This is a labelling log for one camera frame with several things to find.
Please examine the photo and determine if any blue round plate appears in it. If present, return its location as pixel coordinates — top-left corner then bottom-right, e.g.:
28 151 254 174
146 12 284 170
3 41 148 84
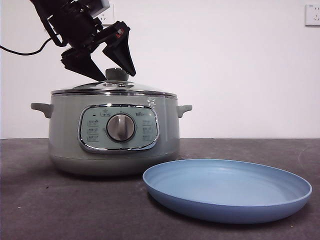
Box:
142 158 313 225

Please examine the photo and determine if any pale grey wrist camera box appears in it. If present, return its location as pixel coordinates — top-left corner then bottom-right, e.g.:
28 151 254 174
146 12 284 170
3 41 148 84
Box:
86 0 111 18

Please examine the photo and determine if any glass lid with green knob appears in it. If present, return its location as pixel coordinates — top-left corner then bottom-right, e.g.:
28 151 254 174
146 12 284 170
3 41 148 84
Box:
51 67 177 97

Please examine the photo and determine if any pale green electric steamer pot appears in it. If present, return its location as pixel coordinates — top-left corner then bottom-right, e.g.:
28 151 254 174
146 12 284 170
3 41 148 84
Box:
30 93 193 177

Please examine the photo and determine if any white wall socket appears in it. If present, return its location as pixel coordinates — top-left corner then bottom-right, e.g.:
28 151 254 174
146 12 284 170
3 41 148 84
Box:
99 3 116 26
304 4 320 27

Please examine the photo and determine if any black cable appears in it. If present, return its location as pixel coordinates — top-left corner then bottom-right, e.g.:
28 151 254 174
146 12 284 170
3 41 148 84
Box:
0 37 63 56

